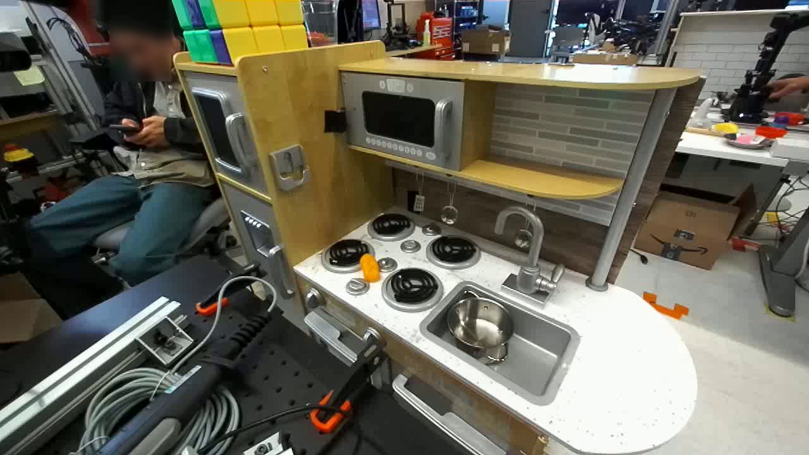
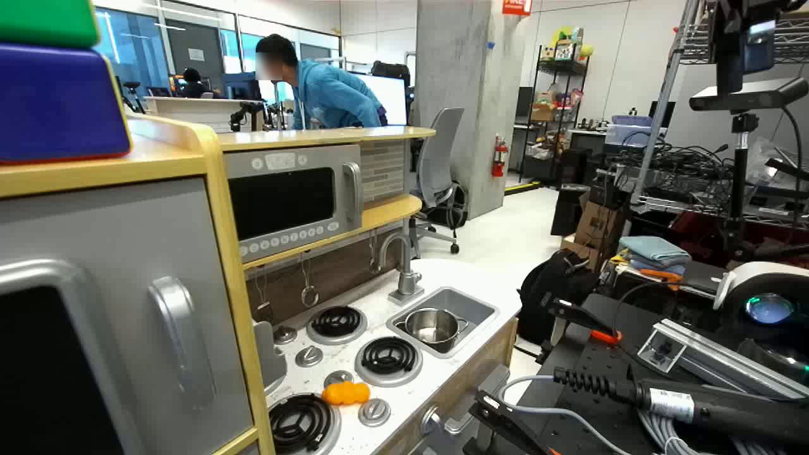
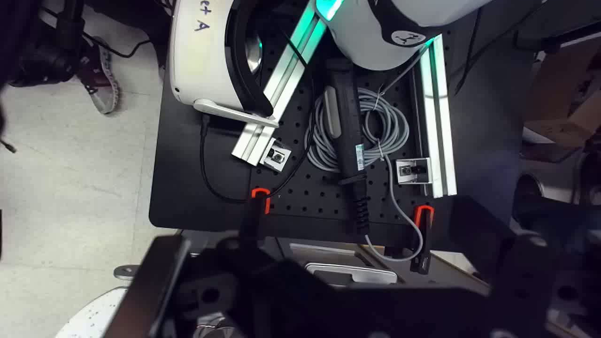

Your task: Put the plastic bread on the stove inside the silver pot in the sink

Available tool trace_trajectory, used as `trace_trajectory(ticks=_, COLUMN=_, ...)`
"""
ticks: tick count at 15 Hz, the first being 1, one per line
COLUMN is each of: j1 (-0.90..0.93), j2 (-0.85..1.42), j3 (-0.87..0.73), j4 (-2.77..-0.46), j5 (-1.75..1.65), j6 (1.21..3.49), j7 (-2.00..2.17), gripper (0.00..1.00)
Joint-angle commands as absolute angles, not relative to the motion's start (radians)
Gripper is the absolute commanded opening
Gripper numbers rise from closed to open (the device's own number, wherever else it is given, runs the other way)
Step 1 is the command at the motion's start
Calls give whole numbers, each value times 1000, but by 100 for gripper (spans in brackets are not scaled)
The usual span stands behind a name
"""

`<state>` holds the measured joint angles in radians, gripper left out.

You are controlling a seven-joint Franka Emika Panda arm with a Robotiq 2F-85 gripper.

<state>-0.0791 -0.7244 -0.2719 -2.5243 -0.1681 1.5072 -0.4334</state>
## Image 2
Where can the grey toy oven door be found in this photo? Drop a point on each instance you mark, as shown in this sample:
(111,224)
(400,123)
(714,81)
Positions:
(109,329)

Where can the green plastic bin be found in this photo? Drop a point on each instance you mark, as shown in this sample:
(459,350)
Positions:
(66,24)

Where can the front left stove burner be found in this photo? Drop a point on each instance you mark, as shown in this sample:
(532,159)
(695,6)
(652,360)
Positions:
(305,426)

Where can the orange plastic bread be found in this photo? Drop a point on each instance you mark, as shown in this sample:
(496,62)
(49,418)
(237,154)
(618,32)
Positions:
(348,392)

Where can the orange handled screwdriver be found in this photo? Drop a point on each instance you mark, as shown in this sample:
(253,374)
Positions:
(577,313)

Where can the cardboard box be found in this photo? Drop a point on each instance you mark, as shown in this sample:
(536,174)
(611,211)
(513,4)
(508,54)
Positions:
(597,234)

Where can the toy microwave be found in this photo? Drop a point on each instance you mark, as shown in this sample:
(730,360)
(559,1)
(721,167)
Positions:
(286,197)

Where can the silver pot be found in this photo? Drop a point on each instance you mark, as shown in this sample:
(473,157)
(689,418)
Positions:
(436,326)

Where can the silver toy faucet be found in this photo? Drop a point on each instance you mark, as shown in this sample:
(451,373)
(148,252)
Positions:
(407,279)

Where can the grey office chair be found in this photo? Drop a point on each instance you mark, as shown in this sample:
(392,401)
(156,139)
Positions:
(444,200)

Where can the person in blue shirt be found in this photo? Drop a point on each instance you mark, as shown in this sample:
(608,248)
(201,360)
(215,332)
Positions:
(325,95)

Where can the wooden toy kitchen frame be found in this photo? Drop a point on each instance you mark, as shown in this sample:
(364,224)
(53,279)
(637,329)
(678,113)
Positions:
(211,253)

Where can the silver stove knob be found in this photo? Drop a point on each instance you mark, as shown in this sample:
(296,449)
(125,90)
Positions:
(374,412)

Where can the stove burner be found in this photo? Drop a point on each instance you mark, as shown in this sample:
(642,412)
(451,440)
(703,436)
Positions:
(387,363)
(338,325)
(305,426)

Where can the red fire extinguisher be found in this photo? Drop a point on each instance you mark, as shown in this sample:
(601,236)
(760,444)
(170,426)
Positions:
(498,163)

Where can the blue plastic bin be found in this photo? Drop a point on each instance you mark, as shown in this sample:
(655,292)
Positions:
(57,105)

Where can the middle stove burner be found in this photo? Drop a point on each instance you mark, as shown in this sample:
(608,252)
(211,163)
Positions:
(387,363)

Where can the camera on black stand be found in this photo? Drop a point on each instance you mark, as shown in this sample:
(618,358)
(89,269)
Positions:
(745,119)

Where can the silver aluminium extrusion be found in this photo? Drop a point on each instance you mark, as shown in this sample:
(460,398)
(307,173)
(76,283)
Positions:
(675,348)

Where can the toy sink basin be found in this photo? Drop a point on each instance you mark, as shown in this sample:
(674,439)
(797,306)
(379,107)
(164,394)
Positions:
(469,312)

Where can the back stove burner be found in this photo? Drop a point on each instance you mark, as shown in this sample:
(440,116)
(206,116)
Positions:
(338,325)

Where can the black backpack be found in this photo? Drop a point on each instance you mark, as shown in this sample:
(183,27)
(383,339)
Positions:
(561,277)

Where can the folded blue cloth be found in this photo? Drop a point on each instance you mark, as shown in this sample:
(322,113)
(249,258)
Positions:
(651,252)

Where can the black handled tool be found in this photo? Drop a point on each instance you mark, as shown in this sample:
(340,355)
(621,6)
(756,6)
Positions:
(714,407)

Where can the black metal shelf rack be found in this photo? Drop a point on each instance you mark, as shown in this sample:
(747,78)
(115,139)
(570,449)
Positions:
(554,109)

